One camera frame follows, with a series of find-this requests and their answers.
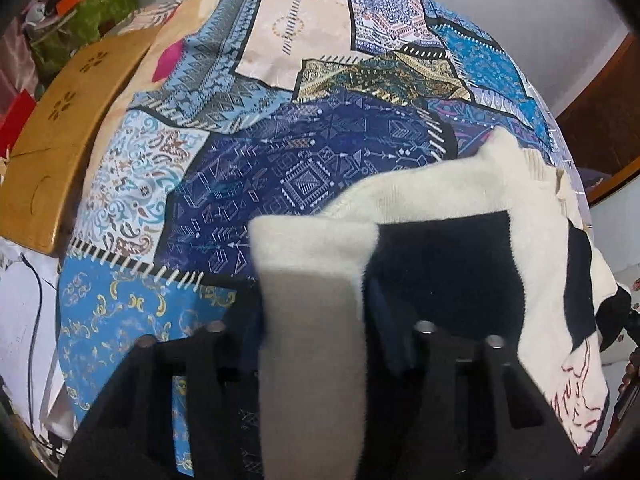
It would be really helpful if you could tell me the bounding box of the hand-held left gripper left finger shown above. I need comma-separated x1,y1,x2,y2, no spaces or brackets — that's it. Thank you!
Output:
59,305,265,480

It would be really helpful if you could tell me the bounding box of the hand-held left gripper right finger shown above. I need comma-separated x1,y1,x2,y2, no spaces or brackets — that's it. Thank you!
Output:
365,280,583,480

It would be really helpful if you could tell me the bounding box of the white and black knit sweater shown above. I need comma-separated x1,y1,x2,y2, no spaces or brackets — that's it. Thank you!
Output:
248,127,633,480

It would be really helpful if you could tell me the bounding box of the patchwork printed blanket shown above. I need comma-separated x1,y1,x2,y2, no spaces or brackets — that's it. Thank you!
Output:
52,0,593,480

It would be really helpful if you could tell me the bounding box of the brown wooden door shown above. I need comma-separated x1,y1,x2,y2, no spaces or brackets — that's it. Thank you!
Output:
555,30,640,206

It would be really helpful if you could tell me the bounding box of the red flat box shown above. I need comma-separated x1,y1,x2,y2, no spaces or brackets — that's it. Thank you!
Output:
0,89,37,157

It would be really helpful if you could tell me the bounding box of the striped red curtain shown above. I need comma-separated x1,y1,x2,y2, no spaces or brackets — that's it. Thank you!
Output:
0,12,41,116

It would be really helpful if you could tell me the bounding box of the green patterned bag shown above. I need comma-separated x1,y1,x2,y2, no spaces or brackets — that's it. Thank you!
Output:
30,0,143,73

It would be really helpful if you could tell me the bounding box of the black cable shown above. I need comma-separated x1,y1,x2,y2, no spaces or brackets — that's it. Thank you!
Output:
20,254,45,436

